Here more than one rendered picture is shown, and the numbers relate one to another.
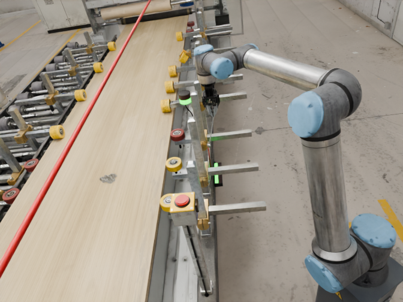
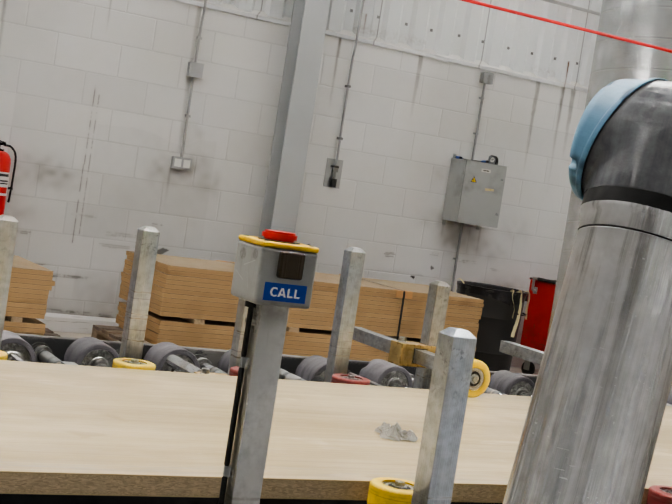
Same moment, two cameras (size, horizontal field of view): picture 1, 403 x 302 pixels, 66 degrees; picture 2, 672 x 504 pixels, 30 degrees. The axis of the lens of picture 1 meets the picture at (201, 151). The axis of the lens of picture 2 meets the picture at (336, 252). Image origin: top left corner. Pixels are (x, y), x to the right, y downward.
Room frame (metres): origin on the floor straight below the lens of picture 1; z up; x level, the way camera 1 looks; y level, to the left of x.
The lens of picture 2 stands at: (-0.16, -1.10, 1.29)
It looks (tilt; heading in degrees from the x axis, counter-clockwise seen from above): 3 degrees down; 54
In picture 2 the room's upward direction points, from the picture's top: 9 degrees clockwise
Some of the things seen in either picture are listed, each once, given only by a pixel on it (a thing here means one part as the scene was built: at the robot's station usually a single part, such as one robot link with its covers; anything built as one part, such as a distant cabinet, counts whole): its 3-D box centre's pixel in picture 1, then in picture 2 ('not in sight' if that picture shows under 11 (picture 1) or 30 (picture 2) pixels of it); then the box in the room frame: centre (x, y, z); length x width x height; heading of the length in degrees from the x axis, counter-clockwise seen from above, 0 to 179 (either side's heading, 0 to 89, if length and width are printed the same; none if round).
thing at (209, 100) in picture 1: (209, 93); not in sight; (1.36, -0.09, 1.15); 0.09 x 0.08 x 0.12; 173
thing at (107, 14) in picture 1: (153, 6); not in sight; (3.78, 0.22, 1.05); 1.43 x 0.12 x 0.12; 83
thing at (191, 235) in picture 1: (198, 257); (238, 497); (0.61, 0.08, 0.93); 0.05 x 0.05 x 0.45; 83
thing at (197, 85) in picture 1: (202, 115); not in sight; (1.62, -0.05, 0.86); 0.04 x 0.04 x 0.48; 83
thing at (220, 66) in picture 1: (219, 65); not in sight; (1.26, -0.15, 1.32); 0.12 x 0.12 x 0.09; 22
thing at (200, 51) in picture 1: (205, 59); not in sight; (1.36, -0.10, 1.32); 0.10 x 0.09 x 0.12; 22
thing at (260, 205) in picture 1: (216, 210); not in sight; (0.90, -0.02, 0.81); 0.44 x 0.03 x 0.04; 83
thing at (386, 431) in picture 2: (108, 176); (396, 428); (1.15, 0.47, 0.91); 0.09 x 0.07 x 0.02; 68
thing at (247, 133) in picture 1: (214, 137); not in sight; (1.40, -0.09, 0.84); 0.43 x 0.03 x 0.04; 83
